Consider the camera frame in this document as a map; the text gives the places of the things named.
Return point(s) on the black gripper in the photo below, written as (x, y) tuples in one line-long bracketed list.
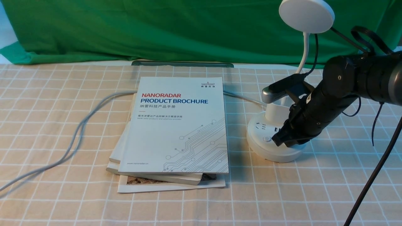
[(308, 119)]

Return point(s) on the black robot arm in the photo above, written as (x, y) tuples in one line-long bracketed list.
[(345, 79)]

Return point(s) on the white desk lamp with sockets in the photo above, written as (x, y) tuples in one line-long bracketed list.
[(308, 17)]

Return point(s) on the white product brochure book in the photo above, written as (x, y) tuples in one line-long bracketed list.
[(177, 125)]

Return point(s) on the bottom magazine in stack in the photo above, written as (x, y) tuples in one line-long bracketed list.
[(129, 184)]

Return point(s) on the dark metal bar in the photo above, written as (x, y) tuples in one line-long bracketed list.
[(182, 64)]

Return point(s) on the beige checkered tablecloth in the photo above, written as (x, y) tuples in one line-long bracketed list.
[(41, 107)]

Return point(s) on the green backdrop cloth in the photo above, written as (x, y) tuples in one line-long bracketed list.
[(235, 31)]

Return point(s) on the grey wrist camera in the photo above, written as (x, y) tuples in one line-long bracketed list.
[(292, 86)]

